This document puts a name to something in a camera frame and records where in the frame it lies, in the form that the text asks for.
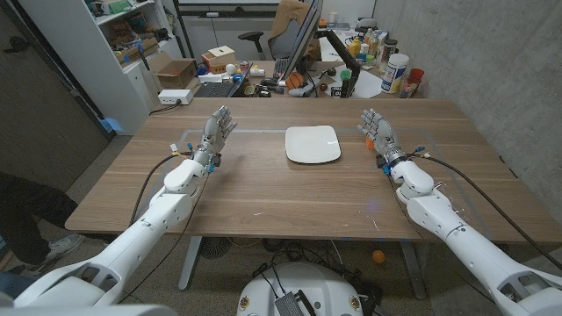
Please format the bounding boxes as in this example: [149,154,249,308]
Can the white square plate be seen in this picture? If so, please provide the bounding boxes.
[285,125,342,165]

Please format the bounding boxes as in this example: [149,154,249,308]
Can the clear glasses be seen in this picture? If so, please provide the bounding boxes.
[429,181,469,220]

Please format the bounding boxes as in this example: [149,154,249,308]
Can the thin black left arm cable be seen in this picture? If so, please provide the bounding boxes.
[117,173,211,305]

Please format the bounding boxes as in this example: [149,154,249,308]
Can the computer monitor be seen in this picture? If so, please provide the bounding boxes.
[287,0,325,83]

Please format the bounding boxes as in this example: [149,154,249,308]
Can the black laptop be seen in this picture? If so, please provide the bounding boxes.
[193,65,252,98]

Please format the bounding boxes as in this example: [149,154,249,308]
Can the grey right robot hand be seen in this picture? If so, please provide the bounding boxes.
[357,108,407,170]

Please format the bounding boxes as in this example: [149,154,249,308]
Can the grey office chair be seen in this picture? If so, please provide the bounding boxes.
[238,19,308,61]

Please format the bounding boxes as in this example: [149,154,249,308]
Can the wooden office desk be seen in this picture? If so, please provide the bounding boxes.
[188,59,427,100]

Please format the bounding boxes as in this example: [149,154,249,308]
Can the dark jar black lid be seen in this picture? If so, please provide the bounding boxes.
[378,39,399,74]

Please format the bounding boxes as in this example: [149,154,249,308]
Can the person in dark trousers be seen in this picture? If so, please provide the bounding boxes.
[0,170,86,277]

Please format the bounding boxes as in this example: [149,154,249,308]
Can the grey table leg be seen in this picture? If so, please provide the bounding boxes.
[399,240,428,300]
[177,235,203,291]

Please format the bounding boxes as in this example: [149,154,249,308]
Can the blue plastic piece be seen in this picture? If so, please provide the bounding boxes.
[101,116,124,133]

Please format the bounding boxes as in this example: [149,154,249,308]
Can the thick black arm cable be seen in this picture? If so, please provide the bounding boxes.
[129,151,194,226]
[410,152,562,271]

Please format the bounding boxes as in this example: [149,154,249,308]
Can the black round fan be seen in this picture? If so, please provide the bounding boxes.
[199,236,233,260]

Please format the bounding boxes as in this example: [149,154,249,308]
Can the white shelf unit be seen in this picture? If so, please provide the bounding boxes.
[17,0,185,136]

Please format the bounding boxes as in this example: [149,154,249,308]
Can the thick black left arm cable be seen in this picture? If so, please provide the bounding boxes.
[129,151,194,226]

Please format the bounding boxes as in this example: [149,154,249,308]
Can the white canister blue label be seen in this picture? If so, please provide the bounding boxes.
[380,53,410,94]

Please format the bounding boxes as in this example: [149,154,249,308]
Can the brown jacket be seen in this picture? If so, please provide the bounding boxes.
[268,0,311,40]

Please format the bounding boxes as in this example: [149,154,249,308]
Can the black keyboard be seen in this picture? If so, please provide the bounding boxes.
[272,57,291,81]

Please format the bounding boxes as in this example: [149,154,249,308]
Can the open cardboard box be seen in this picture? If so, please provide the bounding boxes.
[148,51,198,90]

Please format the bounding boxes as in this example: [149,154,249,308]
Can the cardboard box white lid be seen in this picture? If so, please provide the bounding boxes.
[201,45,237,75]

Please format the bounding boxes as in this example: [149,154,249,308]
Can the small basketball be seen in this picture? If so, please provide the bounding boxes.
[285,71,305,90]

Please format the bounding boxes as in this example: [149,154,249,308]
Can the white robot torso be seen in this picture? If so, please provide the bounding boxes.
[236,262,364,316]

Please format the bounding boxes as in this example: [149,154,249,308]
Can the white paper sheet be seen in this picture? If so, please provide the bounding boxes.
[327,65,384,99]

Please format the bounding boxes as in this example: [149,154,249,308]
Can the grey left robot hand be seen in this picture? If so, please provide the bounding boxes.
[191,104,238,167]

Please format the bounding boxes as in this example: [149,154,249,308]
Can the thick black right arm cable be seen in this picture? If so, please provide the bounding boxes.
[410,152,562,271]

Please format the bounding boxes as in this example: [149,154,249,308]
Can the white power box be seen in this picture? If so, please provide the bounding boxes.
[157,89,194,106]

